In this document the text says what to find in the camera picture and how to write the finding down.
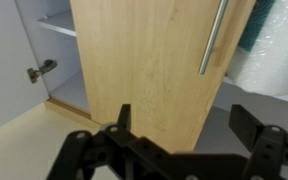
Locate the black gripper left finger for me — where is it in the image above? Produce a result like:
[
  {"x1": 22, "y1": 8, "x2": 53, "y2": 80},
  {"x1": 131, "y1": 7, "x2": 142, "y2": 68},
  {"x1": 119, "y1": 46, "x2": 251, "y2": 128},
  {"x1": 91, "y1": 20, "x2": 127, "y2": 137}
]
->
[{"x1": 46, "y1": 103, "x2": 175, "y2": 180}]

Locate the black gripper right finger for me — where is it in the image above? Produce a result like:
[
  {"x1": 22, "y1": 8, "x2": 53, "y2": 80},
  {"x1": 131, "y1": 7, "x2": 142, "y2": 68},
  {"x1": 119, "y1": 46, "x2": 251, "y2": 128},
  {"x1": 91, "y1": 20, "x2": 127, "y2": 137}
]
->
[{"x1": 229, "y1": 104, "x2": 288, "y2": 180}]

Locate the metal cabinet hinge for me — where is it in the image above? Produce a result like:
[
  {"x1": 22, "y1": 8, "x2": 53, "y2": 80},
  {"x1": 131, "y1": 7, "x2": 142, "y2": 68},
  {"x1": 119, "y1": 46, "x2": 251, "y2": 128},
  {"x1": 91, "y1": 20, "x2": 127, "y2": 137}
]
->
[{"x1": 26, "y1": 59, "x2": 58, "y2": 84}]

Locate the wooden cabinet door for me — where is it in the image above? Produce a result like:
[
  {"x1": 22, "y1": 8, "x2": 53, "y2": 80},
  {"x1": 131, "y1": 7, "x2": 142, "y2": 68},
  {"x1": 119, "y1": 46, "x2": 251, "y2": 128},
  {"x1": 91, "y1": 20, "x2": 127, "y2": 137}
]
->
[{"x1": 69, "y1": 0, "x2": 257, "y2": 154}]

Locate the white-faced cabinet door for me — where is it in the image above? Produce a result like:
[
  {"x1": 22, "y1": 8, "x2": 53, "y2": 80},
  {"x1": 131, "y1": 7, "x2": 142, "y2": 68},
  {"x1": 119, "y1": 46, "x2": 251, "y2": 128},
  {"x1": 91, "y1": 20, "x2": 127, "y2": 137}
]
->
[{"x1": 0, "y1": 0, "x2": 50, "y2": 136}]

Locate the steel bar door handle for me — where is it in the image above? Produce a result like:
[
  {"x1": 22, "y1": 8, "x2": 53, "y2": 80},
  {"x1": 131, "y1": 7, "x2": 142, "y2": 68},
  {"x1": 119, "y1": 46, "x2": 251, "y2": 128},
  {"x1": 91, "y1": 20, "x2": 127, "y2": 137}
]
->
[{"x1": 198, "y1": 0, "x2": 230, "y2": 76}]

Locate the narrow wooden wall cabinet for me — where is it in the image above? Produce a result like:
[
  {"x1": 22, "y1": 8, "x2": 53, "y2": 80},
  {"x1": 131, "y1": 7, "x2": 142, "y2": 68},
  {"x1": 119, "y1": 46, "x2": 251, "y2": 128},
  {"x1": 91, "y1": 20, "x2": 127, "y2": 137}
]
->
[{"x1": 15, "y1": 0, "x2": 102, "y2": 121}]

